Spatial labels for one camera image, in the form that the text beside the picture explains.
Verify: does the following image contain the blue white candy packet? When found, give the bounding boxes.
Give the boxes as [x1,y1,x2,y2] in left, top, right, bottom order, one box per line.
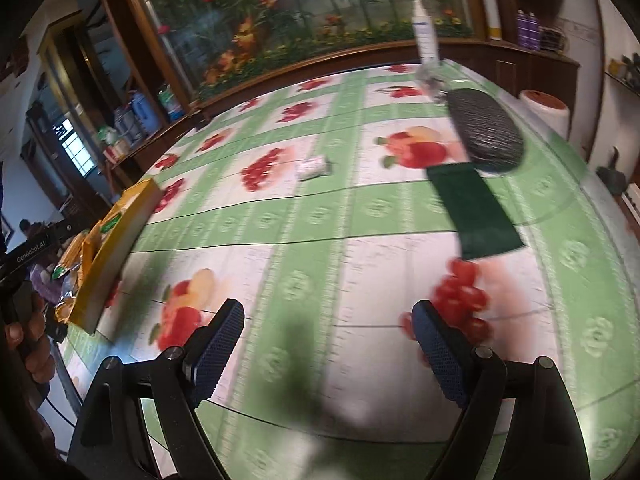
[296,155,332,182]

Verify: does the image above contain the operator hand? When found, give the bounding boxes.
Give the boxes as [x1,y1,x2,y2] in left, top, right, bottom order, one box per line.
[4,292,55,384]

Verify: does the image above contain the yellow cardboard box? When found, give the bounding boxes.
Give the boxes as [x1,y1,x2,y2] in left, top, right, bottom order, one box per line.
[68,179,163,335]

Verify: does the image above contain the grey thermos jug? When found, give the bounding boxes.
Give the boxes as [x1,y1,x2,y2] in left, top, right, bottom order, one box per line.
[114,107,141,145]

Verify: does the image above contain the blue water jug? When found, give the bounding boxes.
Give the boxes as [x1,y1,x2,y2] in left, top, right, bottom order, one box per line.
[130,90,160,134]

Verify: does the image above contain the fruit pattern green tablecloth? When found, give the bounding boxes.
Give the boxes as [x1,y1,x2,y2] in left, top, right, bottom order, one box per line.
[61,62,639,479]

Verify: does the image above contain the black textured glasses case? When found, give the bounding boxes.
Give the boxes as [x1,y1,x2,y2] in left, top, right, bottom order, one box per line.
[446,88,525,174]

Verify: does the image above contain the flower mural glass panel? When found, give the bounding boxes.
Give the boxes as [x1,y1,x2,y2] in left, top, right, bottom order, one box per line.
[142,0,474,100]

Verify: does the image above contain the white spray bottle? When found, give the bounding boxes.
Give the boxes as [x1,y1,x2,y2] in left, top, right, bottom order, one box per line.
[411,0,439,66]

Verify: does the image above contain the purple cans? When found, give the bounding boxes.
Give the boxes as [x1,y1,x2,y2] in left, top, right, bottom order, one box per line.
[516,10,541,51]

